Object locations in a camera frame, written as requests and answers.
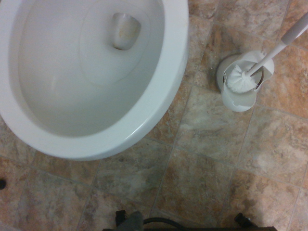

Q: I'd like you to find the white toilet brush grey grip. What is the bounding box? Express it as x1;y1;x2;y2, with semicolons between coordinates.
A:
226;14;308;94

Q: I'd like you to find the white toilet bowl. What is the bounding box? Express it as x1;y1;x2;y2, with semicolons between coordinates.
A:
0;0;190;161

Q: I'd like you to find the white toilet brush holder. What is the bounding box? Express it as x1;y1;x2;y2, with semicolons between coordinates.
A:
217;50;275;113

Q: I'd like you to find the grey green cylindrical object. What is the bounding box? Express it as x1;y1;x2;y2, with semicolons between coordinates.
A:
124;210;145;231

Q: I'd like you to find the black table foot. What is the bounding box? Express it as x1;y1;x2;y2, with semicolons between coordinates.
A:
234;212;251;227
115;210;128;227

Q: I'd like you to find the brown wooden table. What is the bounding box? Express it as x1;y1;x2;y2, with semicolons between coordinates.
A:
103;225;270;231

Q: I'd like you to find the black cable under table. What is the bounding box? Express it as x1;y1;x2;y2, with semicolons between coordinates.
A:
143;217;192;226

